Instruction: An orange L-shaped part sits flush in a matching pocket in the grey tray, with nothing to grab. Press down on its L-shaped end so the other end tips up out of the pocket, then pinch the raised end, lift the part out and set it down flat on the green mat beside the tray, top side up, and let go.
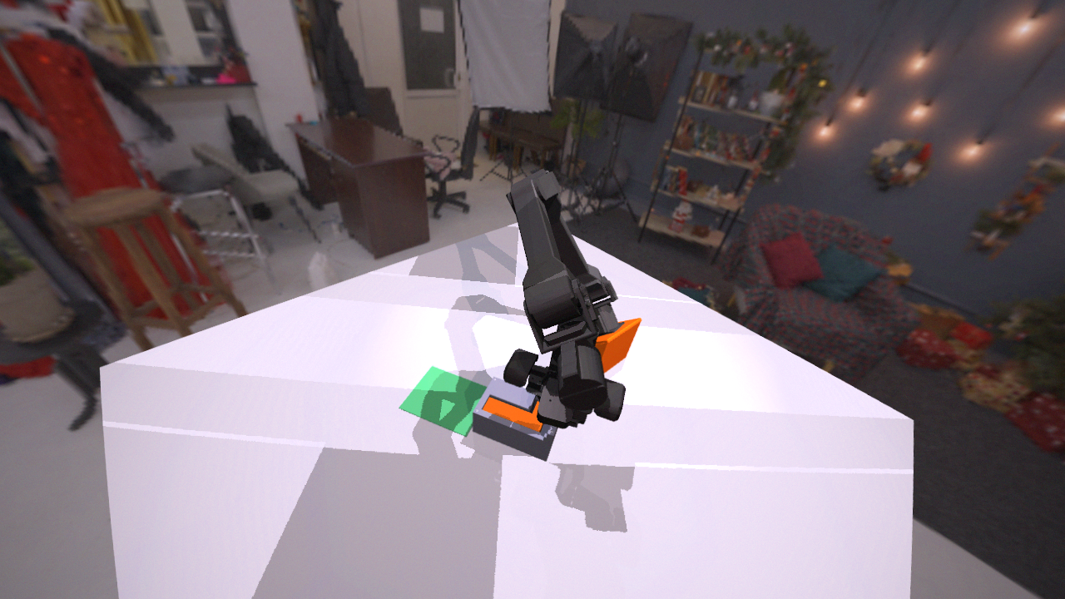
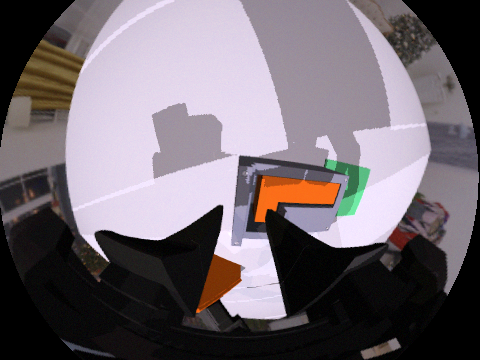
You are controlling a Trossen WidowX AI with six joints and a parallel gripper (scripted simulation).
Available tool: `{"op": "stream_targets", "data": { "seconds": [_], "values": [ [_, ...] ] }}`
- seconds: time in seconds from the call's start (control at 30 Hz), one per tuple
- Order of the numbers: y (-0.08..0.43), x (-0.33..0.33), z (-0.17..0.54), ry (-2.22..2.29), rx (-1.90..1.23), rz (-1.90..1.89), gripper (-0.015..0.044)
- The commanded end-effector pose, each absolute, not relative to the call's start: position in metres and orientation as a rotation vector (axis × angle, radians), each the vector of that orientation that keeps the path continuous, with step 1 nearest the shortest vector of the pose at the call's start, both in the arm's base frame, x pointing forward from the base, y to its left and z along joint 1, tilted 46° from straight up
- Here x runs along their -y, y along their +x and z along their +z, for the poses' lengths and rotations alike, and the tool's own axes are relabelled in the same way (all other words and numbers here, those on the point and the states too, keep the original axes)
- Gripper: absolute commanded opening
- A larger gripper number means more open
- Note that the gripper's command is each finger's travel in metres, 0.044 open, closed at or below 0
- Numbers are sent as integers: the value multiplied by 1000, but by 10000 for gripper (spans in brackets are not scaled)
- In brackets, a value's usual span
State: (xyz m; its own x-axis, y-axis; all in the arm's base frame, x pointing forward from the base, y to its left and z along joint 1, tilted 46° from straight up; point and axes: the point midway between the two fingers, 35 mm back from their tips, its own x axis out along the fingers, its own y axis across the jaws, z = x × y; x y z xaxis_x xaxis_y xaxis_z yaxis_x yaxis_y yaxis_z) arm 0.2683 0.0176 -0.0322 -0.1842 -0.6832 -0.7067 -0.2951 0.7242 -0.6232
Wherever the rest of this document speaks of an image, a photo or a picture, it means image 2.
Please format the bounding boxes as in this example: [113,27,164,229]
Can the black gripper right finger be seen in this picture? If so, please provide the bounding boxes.
[265,209,389,319]

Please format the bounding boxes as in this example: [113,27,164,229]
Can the orange l-shaped part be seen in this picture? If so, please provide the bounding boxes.
[252,175,340,223]

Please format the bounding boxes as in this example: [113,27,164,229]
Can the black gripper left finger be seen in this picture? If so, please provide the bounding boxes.
[93,204,223,317]

